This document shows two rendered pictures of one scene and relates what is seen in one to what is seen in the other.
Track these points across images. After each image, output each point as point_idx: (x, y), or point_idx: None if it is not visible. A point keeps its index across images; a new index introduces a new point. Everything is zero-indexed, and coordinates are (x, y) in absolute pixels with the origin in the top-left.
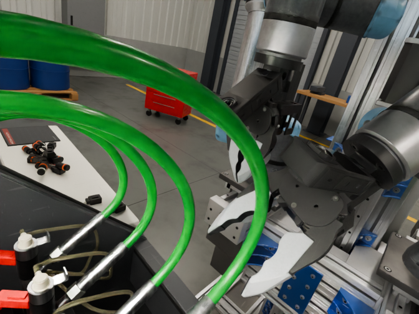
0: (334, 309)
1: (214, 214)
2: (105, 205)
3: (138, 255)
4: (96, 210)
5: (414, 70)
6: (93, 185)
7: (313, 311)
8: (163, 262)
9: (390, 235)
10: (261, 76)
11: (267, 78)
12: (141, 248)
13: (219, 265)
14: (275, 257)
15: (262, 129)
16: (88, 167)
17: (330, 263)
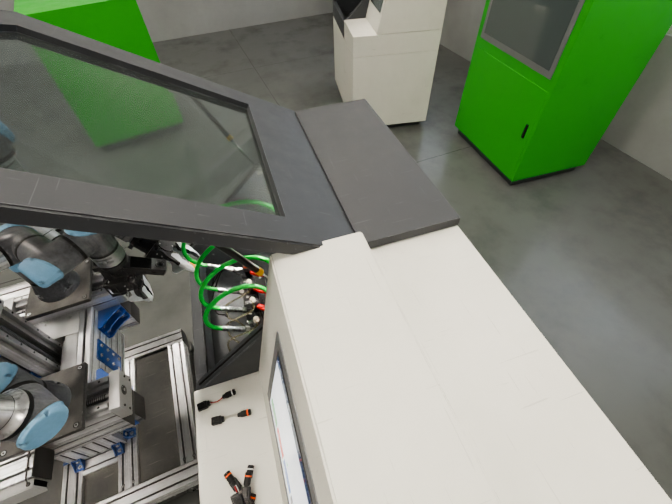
0: (108, 333)
1: (125, 400)
2: (211, 414)
3: (207, 369)
4: (222, 362)
5: None
6: (211, 450)
7: (114, 348)
8: (196, 359)
9: None
10: (131, 261)
11: (131, 258)
12: (203, 373)
13: (141, 407)
14: (187, 248)
15: None
16: (205, 496)
17: (90, 333)
